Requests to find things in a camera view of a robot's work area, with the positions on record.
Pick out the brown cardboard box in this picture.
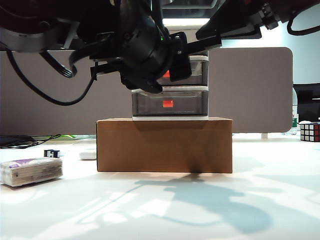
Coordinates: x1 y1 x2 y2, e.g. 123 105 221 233
96 117 233 174

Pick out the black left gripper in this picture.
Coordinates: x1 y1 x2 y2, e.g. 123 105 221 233
89 16 223 94

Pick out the black looping arm cable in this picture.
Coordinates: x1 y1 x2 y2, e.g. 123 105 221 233
5 47 98 107

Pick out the ceiling light strip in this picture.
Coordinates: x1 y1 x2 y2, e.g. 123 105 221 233
161 16 213 26

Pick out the Rubik's cube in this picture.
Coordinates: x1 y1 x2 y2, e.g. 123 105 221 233
299 121 320 144

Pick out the napkin pack with purple print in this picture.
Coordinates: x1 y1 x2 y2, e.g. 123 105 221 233
0 157 63 188

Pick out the grey desk partition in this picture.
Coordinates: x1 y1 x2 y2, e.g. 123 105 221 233
0 47 294 137

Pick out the black cable bundle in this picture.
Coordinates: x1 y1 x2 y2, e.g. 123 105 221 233
0 134 62 150

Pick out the clear plastic bottle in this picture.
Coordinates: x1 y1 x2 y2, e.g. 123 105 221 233
289 89 300 137

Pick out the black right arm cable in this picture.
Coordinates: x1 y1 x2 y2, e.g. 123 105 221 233
286 9 320 35

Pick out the small black white block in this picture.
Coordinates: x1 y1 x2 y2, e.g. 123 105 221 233
43 149 61 159

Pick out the black cable with strain relief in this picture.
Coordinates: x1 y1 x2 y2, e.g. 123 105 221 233
39 43 106 79

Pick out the white earbuds case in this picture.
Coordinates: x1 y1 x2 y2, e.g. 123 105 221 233
78 148 97 161

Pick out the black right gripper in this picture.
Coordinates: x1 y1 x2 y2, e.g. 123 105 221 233
195 9 263 41

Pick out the white plastic drawer cabinet frame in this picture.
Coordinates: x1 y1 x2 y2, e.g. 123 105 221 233
131 24 210 122

